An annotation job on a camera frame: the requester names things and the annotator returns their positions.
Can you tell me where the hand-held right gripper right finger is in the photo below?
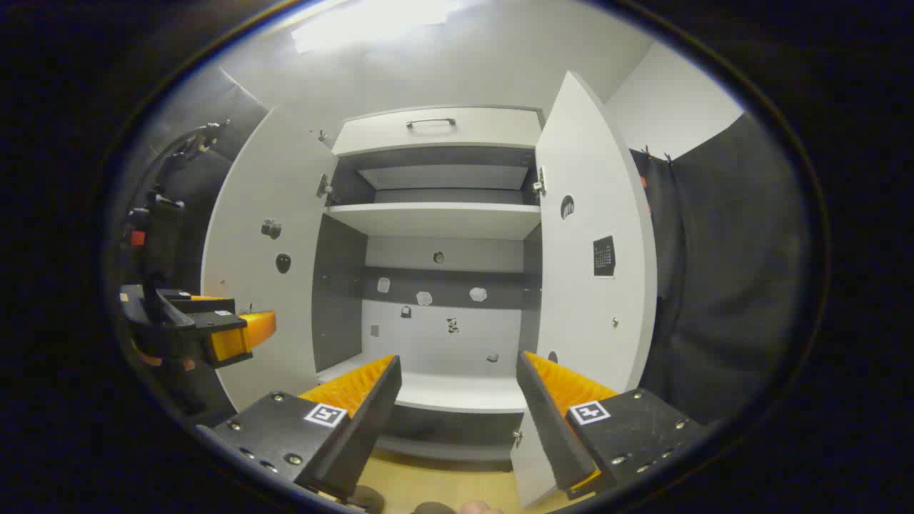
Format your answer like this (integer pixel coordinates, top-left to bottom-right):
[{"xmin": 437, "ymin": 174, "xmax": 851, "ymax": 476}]
[{"xmin": 516, "ymin": 350, "xmax": 708, "ymax": 500}]

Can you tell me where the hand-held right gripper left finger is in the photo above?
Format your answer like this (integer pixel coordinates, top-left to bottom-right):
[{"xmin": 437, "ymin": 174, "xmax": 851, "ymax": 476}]
[{"xmin": 196, "ymin": 355, "xmax": 402, "ymax": 504}]

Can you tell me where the white shoe cabinet door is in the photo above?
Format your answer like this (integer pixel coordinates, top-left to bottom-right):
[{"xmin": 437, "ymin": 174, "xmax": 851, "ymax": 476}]
[
  {"xmin": 201, "ymin": 107, "xmax": 340, "ymax": 413},
  {"xmin": 511, "ymin": 70, "xmax": 658, "ymax": 508}
]

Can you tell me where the white cabinet shelf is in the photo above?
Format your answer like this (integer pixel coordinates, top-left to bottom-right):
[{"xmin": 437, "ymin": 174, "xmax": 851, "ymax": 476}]
[{"xmin": 325, "ymin": 202, "xmax": 541, "ymax": 240}]

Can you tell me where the white cabinet drawer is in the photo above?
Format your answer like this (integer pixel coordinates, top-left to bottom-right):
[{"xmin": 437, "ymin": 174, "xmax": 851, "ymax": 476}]
[{"xmin": 332, "ymin": 107, "xmax": 542, "ymax": 156}]

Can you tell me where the black backdrop cloth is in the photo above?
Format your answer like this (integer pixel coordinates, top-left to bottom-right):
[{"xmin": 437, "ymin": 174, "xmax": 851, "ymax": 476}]
[{"xmin": 118, "ymin": 64, "xmax": 811, "ymax": 428}]

